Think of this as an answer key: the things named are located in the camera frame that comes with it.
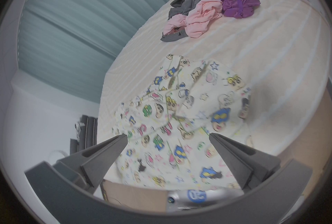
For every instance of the pink garment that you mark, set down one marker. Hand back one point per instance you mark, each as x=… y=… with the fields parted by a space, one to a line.
x=199 y=17

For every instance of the blue-green curtain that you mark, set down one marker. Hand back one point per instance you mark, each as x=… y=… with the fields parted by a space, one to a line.
x=77 y=23

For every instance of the bed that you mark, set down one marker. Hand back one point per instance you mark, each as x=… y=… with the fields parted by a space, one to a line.
x=259 y=49

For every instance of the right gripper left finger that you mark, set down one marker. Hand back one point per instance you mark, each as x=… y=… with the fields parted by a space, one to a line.
x=101 y=158

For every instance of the dark grey garment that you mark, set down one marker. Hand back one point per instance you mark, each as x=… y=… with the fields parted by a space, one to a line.
x=179 y=10

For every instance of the purple garment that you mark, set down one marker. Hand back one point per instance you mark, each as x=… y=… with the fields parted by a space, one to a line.
x=238 y=4

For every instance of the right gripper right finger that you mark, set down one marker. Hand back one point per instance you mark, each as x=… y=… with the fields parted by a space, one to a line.
x=238 y=160

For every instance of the white printed pyjama top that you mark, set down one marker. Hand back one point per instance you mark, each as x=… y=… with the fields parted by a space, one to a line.
x=181 y=114

